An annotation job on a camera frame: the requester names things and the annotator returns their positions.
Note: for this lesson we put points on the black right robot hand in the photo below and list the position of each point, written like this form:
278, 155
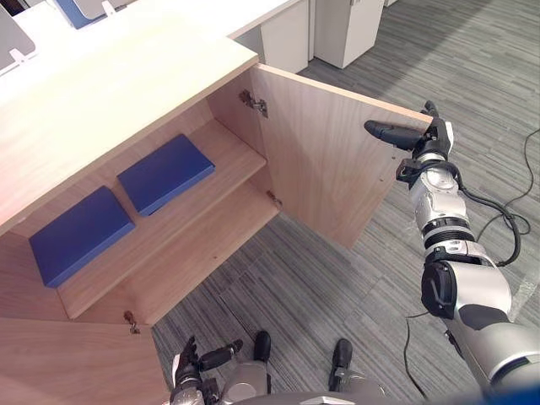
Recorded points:
401, 136

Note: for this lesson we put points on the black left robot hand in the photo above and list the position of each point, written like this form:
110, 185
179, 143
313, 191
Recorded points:
189, 363

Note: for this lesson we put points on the wooden cabinet door with holes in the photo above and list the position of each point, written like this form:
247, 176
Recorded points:
320, 156

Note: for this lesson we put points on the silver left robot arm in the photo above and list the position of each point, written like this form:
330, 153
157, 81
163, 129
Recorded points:
185, 395

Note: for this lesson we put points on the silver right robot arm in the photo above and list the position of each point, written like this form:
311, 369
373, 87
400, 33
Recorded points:
476, 287

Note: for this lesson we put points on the metal door hinge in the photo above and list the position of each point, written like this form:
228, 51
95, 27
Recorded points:
274, 198
131, 322
254, 103

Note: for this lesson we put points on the plain wooden cabinet door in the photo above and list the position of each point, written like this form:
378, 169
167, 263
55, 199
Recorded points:
71, 363

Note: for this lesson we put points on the wooden cabinet shelf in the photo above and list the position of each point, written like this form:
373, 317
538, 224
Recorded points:
190, 211

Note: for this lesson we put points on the blue folder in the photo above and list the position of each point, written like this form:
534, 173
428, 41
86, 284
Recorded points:
80, 236
166, 174

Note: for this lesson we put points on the light wooden cabinet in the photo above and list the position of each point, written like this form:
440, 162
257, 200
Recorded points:
105, 97

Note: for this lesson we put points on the silver left robot leg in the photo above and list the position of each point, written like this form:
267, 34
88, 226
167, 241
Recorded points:
246, 379

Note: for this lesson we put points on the silver robot leg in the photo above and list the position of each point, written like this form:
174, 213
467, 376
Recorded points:
354, 379
246, 379

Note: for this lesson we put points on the dark left robot foot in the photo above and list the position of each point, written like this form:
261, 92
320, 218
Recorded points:
262, 346

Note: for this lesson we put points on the dark robot foot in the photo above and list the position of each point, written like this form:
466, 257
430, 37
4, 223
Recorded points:
341, 354
262, 346

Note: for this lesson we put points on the grey robot torso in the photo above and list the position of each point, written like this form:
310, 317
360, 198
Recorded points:
304, 398

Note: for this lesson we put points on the white desk side panel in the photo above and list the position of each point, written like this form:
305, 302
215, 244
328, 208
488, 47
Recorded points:
284, 40

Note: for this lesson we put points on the dark right robot foot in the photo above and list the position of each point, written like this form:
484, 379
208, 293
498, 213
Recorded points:
341, 354

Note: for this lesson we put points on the silver right robot leg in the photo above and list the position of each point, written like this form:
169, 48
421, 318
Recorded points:
354, 379

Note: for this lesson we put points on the blue desk divider screen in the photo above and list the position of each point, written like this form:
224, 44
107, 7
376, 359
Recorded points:
78, 12

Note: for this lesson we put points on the white desk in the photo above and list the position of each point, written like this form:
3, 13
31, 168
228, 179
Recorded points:
55, 21

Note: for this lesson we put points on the grey desk divider screen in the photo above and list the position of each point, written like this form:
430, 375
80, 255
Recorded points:
14, 40

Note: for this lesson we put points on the white pedestal cabinet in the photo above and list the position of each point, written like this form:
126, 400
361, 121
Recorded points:
346, 29

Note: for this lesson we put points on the white screen bracket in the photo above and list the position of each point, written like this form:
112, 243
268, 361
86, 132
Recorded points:
108, 7
17, 57

